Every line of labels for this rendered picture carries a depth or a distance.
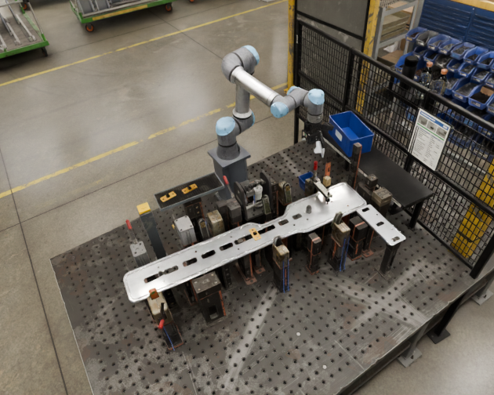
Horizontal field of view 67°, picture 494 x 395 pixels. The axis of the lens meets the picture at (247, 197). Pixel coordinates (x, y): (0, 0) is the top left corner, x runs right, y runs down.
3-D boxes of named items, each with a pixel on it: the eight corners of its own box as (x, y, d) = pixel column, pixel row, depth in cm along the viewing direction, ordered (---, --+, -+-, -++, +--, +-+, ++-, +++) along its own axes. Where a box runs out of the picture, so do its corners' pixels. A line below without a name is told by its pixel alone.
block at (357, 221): (350, 263, 221) (357, 232, 202) (339, 250, 229) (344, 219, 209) (364, 256, 224) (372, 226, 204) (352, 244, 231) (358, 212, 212)
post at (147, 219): (158, 266, 229) (139, 217, 199) (154, 257, 234) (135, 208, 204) (170, 261, 231) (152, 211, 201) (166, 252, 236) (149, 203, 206)
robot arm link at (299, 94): (281, 91, 185) (299, 98, 179) (296, 82, 190) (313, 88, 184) (281, 105, 190) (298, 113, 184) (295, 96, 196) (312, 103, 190)
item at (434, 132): (435, 173, 206) (452, 125, 185) (405, 151, 221) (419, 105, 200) (437, 172, 207) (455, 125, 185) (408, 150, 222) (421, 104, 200)
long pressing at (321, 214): (132, 309, 177) (131, 308, 176) (121, 274, 192) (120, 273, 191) (369, 204, 214) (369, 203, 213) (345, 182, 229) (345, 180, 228)
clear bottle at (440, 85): (434, 109, 200) (444, 74, 186) (424, 104, 204) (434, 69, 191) (443, 106, 202) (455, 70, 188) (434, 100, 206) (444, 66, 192)
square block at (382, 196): (371, 240, 232) (382, 199, 207) (362, 232, 237) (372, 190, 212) (381, 236, 234) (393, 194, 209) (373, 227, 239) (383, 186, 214)
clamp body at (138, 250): (149, 297, 214) (131, 259, 189) (143, 282, 221) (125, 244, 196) (165, 290, 217) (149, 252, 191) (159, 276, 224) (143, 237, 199)
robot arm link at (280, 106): (211, 56, 191) (284, 106, 173) (227, 48, 196) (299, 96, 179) (210, 75, 200) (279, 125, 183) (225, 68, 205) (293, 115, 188)
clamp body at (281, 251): (279, 296, 209) (278, 259, 185) (268, 280, 217) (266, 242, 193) (293, 289, 211) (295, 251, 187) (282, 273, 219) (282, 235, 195)
